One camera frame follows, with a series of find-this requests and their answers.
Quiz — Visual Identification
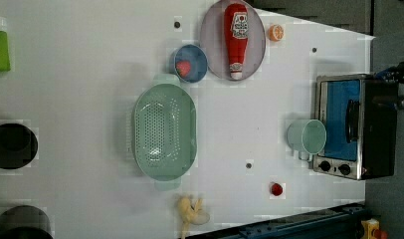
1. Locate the light green mug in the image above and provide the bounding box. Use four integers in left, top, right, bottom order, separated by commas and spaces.
287, 119, 327, 161

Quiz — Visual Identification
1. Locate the orange slice toy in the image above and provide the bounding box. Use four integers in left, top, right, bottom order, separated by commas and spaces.
268, 24, 285, 42

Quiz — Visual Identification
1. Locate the red ketchup bottle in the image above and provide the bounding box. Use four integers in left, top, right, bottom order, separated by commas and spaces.
223, 3, 249, 80

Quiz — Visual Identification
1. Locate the blue metal frame rail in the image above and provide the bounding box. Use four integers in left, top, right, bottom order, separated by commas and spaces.
186, 203, 370, 239

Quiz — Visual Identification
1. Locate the black round cylinder lower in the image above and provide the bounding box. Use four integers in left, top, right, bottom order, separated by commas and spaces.
0, 205, 54, 239

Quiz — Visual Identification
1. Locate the grey round plate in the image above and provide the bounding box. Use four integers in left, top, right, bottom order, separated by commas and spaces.
199, 0, 266, 81

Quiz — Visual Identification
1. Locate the red toy strawberry in bowl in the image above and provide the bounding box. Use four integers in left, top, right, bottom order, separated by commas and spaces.
175, 61, 191, 78

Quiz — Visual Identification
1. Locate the red toy strawberry on table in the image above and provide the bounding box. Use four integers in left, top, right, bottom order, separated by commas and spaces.
271, 183, 284, 196

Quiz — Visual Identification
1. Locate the yellow red emergency button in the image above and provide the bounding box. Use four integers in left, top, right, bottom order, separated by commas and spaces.
361, 219, 388, 239

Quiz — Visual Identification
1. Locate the green oval plastic strainer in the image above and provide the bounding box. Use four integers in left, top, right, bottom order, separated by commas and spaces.
132, 74, 197, 191

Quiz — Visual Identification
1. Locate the black round cylinder upper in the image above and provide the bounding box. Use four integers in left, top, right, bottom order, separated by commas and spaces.
0, 123, 39, 169

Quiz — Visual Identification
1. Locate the blue bowl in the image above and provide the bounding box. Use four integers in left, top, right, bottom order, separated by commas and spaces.
169, 44, 208, 83

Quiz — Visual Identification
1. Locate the yellow peeled banana toy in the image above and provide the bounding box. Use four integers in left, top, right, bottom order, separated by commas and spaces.
177, 196, 210, 239

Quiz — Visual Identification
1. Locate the black round cylinder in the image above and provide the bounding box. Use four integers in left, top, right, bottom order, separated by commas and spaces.
0, 123, 39, 169
0, 205, 54, 239

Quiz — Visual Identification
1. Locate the black silver toaster oven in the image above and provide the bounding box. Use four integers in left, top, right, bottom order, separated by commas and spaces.
312, 74, 398, 180

